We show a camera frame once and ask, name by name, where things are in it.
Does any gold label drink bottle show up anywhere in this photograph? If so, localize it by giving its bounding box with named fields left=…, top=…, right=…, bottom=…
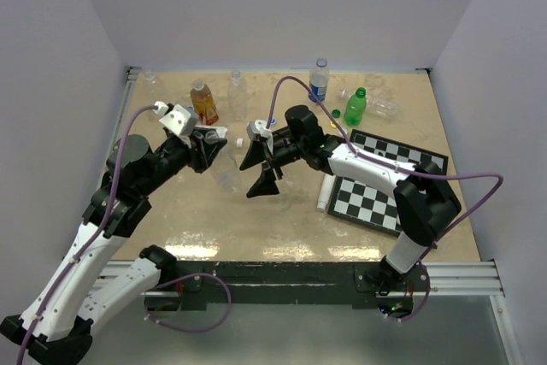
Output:
left=191, top=79, right=219, bottom=126

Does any clear crushed bottle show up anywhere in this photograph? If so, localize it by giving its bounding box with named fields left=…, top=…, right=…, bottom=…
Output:
left=209, top=144, right=241, bottom=194

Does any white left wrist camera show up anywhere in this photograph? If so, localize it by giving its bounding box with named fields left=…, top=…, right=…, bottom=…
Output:
left=153, top=101, right=199, bottom=138

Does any clear plastic bottle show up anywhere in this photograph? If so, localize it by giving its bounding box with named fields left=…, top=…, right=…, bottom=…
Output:
left=227, top=70, right=248, bottom=120

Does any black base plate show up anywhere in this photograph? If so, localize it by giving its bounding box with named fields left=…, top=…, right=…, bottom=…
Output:
left=144, top=261, right=427, bottom=312

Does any white microphone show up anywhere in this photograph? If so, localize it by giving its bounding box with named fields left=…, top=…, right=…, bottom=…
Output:
left=316, top=174, right=336, bottom=211

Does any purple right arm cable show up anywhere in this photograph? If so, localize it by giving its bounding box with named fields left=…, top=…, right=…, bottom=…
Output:
left=267, top=76, right=505, bottom=262

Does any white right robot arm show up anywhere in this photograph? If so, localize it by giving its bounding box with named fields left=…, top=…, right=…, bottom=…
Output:
left=239, top=105, right=462, bottom=291

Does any aluminium frame rail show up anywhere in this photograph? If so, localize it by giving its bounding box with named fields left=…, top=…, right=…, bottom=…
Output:
left=85, top=262, right=522, bottom=364

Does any green plastic bottle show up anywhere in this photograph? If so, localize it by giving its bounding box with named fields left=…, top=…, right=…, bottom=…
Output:
left=344, top=87, right=367, bottom=127

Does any clear bottle lying right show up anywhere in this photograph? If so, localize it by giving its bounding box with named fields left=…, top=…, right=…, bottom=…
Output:
left=339, top=90, right=398, bottom=118

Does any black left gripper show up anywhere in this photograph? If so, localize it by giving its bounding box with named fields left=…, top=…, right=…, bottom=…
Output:
left=141, top=126, right=228, bottom=195

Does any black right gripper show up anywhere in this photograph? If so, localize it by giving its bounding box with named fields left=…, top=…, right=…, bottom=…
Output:
left=241, top=137, right=308, bottom=197

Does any clear bottle back left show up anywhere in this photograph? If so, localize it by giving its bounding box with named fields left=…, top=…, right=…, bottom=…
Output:
left=143, top=70, right=173, bottom=109

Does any blue label water bottle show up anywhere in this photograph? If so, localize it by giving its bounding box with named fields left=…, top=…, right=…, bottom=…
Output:
left=309, top=57, right=330, bottom=102

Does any green tea label bottle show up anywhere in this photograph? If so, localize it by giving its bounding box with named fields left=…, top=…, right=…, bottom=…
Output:
left=196, top=125, right=244, bottom=149

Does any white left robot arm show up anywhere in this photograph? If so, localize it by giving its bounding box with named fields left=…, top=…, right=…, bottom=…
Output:
left=1, top=127, right=227, bottom=364

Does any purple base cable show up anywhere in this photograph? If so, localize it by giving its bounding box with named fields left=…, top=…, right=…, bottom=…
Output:
left=144, top=273, right=234, bottom=333

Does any black white chessboard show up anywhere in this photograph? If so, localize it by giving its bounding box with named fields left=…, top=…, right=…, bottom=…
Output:
left=327, top=129, right=449, bottom=237

